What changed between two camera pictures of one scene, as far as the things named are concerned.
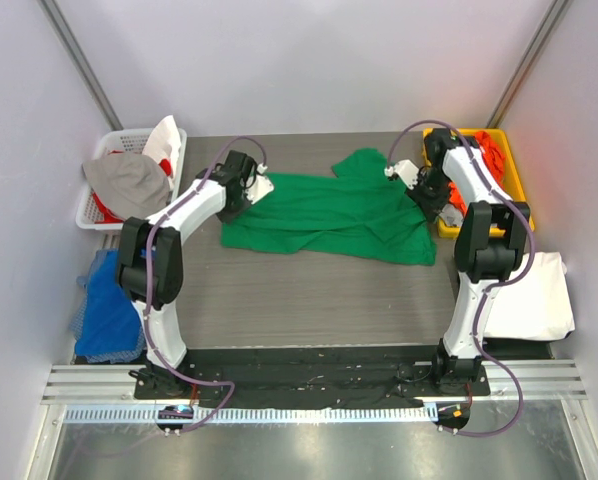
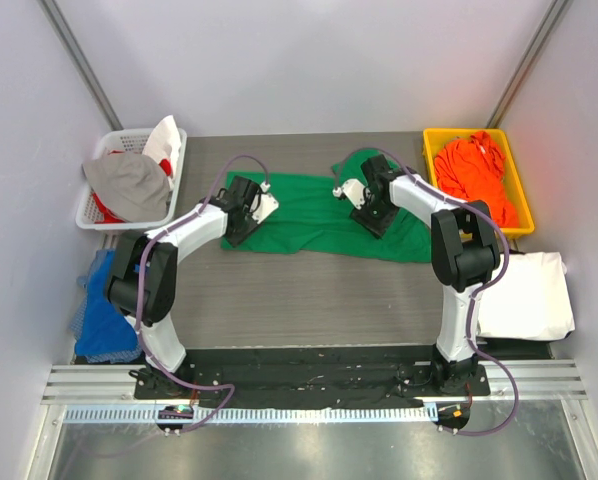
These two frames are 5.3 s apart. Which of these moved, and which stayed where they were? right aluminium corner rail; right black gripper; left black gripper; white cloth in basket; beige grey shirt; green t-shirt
Moved: right black gripper; left black gripper
Stayed: right aluminium corner rail; green t-shirt; beige grey shirt; white cloth in basket
